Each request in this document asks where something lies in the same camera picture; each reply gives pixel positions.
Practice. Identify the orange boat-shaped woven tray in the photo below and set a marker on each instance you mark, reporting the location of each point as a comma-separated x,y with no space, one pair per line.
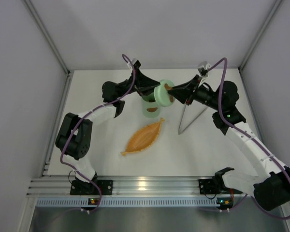
143,138

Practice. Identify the green cylindrical lunch container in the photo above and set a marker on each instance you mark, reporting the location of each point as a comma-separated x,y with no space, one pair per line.
150,107

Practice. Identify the left aluminium frame post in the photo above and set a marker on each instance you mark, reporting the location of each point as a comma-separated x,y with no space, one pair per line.
49,40

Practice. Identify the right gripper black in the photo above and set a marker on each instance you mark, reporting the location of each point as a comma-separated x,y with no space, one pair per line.
193,91

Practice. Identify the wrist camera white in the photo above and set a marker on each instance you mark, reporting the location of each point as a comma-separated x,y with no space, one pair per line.
203,69
134,64

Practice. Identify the green round lid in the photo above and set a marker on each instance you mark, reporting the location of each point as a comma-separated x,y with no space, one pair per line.
161,94

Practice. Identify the right aluminium frame post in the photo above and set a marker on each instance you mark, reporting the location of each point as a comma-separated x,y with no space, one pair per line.
260,33

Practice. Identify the aluminium mounting rail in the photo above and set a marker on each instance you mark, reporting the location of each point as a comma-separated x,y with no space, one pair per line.
56,181

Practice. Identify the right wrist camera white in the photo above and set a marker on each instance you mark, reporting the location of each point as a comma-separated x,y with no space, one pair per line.
203,69

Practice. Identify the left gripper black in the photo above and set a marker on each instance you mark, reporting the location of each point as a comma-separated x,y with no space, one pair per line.
136,82

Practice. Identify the slotted grey cable duct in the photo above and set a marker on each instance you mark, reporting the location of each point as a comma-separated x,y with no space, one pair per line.
129,202

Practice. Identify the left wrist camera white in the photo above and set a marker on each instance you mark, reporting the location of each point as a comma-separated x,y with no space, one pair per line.
134,64

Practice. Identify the aluminium frame post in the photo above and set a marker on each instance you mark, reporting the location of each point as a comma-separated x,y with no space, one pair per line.
49,40
260,33

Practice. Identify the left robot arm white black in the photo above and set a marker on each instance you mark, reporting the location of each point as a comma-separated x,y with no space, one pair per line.
74,136

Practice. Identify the metal tongs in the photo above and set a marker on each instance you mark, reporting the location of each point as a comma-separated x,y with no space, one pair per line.
186,121

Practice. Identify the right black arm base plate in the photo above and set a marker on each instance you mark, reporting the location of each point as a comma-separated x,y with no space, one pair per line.
209,186

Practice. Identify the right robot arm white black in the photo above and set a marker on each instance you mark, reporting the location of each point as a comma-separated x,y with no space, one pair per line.
270,188

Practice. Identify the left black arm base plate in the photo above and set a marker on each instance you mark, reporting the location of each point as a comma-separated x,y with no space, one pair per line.
85,188

